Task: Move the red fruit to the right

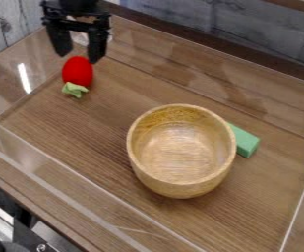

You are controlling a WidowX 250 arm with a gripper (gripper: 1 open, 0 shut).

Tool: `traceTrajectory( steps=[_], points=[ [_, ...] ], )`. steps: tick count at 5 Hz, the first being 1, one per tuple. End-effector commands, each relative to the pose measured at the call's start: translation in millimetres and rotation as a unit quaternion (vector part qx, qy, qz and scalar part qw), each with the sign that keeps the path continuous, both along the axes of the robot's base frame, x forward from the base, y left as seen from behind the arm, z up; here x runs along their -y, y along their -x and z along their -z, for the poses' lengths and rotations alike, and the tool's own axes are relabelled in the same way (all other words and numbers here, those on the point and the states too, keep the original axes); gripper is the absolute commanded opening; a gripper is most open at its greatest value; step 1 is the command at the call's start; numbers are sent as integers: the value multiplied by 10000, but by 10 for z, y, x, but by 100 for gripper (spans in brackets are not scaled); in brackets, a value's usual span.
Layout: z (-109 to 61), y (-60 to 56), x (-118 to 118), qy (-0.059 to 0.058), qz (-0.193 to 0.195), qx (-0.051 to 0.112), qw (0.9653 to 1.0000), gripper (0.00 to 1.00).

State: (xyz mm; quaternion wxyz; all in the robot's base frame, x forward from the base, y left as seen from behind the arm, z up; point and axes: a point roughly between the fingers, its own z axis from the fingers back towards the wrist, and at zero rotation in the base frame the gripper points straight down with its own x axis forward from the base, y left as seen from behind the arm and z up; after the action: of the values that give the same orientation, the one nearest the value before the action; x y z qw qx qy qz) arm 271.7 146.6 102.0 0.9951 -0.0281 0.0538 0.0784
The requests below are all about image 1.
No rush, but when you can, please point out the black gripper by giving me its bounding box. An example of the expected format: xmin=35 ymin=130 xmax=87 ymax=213
xmin=39 ymin=0 xmax=111 ymax=64

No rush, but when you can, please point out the red plush strawberry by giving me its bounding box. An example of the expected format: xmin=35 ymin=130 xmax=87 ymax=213
xmin=62 ymin=56 xmax=94 ymax=98

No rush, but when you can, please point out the wooden bowl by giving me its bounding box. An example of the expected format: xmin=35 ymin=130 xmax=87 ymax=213
xmin=126 ymin=103 xmax=236 ymax=199

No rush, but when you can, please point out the green foam block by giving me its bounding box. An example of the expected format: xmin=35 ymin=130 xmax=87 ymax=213
xmin=229 ymin=124 xmax=261 ymax=158

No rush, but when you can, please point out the black metal stand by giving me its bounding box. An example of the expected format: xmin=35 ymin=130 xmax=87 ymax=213
xmin=0 ymin=178 xmax=61 ymax=252

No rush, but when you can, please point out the clear acrylic tray enclosure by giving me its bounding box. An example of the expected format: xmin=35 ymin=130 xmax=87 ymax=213
xmin=0 ymin=17 xmax=304 ymax=252

